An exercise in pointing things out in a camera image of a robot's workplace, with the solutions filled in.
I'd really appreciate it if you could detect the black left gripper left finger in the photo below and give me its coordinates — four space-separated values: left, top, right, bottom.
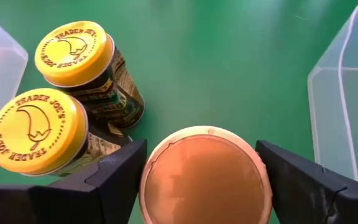
0 139 148 224

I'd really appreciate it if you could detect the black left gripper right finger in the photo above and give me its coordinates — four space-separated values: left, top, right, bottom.
255 139 358 224

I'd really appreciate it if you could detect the yellow-lid dark spice jar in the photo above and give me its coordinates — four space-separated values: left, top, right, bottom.
0 88 133 177
34 21 146 130

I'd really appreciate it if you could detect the clear plastic bin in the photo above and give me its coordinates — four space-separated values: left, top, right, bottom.
307 0 358 189

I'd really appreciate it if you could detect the copper-lid glass spice jar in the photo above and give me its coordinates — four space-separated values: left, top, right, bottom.
139 125 273 224

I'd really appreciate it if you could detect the green table mat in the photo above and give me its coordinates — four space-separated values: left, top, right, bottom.
0 0 358 224

